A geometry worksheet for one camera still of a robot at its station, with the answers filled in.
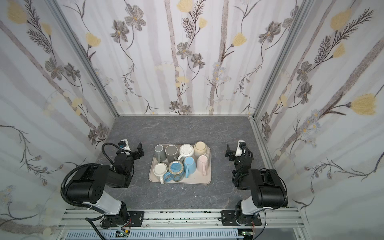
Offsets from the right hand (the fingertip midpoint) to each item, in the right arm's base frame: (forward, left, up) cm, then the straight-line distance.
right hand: (234, 142), depth 89 cm
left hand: (0, +63, -3) cm, 64 cm away
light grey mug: (-6, +44, -6) cm, 45 cm away
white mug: (-4, +29, -6) cm, 30 cm away
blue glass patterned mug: (-19, +33, -3) cm, 38 cm away
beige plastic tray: (-18, +22, -14) cm, 31 cm away
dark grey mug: (-6, +37, -3) cm, 38 cm away
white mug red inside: (-16, +43, -7) cm, 46 cm away
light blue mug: (-14, +26, -5) cm, 30 cm away
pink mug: (-13, +18, -4) cm, 23 cm away
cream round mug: (-2, +20, -5) cm, 21 cm away
